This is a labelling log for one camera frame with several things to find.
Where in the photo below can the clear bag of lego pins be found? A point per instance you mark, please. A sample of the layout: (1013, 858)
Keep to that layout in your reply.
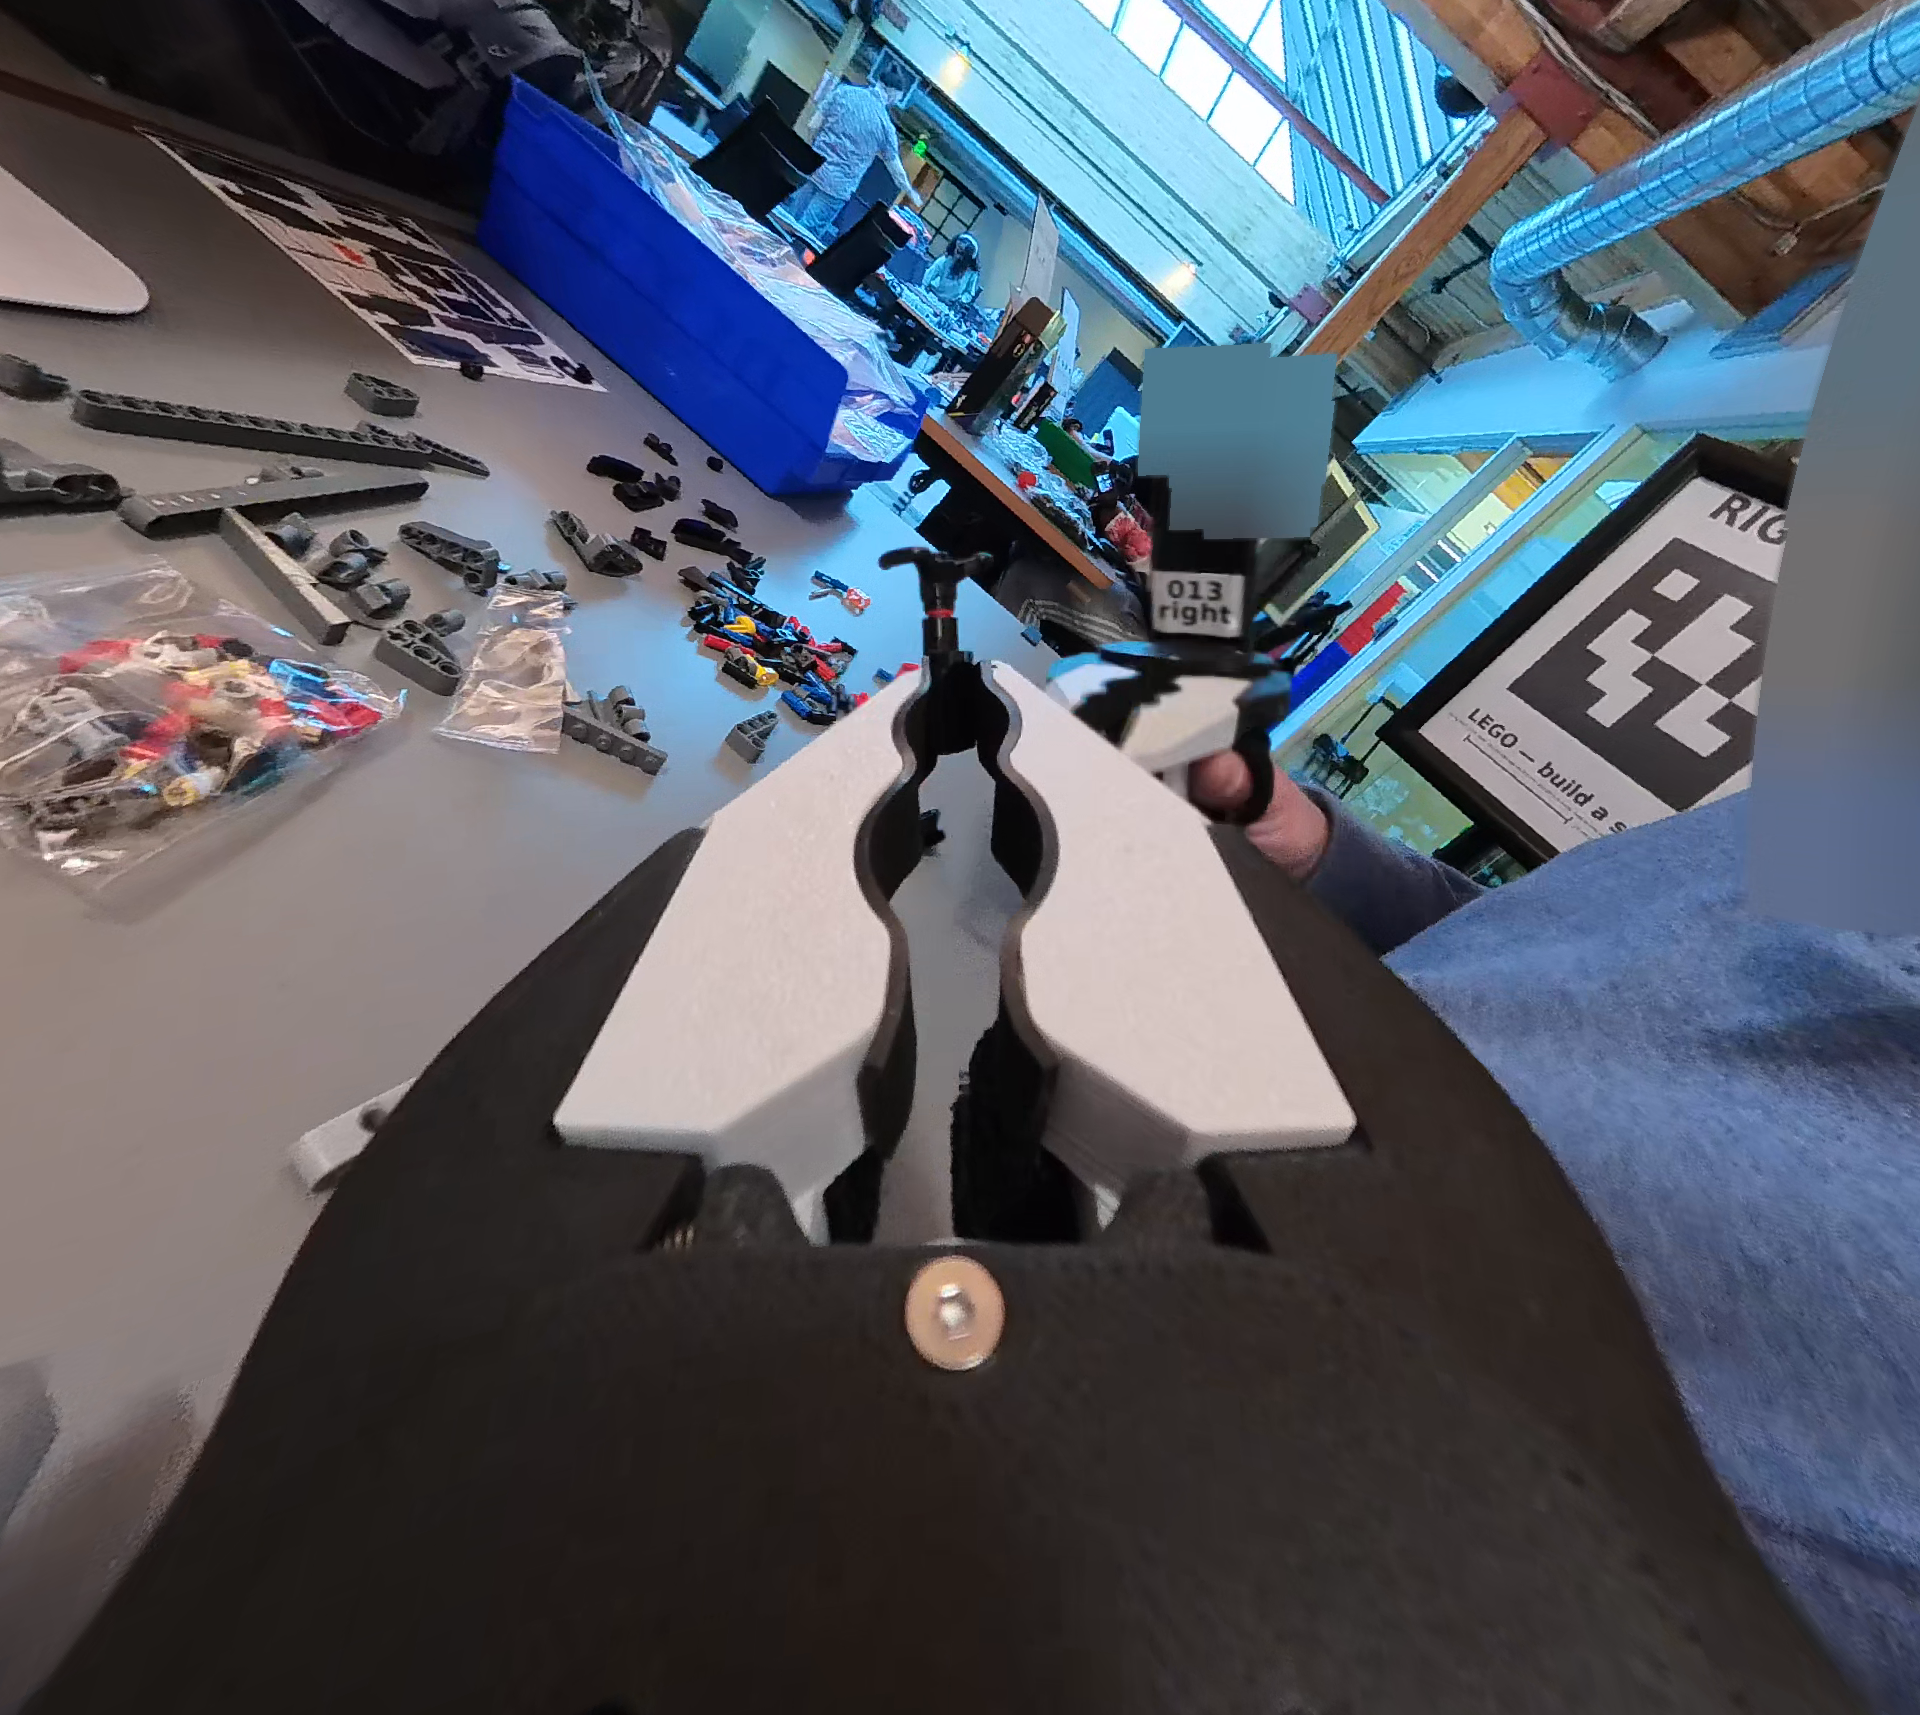
(166, 726)

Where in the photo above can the silver ventilation duct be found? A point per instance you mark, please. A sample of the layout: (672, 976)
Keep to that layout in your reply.
(1695, 170)

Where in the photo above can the person's right forearm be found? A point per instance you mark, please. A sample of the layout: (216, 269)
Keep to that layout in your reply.
(1394, 884)

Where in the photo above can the black lego connector red pin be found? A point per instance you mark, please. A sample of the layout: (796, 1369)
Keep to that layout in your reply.
(942, 591)

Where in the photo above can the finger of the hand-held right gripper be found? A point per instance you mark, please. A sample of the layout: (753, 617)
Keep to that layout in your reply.
(1199, 726)
(1084, 688)

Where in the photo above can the blue plastic bin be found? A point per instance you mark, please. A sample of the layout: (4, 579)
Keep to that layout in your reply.
(660, 320)

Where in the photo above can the pile of colourful lego pieces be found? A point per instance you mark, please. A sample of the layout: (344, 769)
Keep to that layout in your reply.
(772, 659)

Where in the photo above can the framed poster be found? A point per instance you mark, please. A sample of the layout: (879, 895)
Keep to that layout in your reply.
(1620, 666)

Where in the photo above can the large clear plastic bag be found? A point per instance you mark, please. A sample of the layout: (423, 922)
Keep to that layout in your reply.
(781, 261)

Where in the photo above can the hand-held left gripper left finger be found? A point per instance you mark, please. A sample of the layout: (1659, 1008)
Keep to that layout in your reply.
(750, 980)

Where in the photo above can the wooden post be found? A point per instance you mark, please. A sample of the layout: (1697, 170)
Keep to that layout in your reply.
(1426, 229)

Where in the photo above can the empty clear plastic bag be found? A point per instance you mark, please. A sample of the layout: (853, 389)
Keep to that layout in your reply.
(509, 680)

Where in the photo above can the wooden background table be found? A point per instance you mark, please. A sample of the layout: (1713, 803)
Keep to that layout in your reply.
(1020, 499)

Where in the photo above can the black office chair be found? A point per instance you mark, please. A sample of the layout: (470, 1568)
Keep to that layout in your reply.
(864, 247)
(757, 163)

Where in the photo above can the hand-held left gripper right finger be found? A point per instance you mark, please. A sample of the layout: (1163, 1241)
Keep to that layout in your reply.
(1185, 980)

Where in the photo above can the group of dark grey lego pieces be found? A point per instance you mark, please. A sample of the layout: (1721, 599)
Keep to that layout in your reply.
(271, 433)

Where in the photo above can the person's blue sweater torso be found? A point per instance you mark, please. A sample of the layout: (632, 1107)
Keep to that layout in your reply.
(1650, 1221)

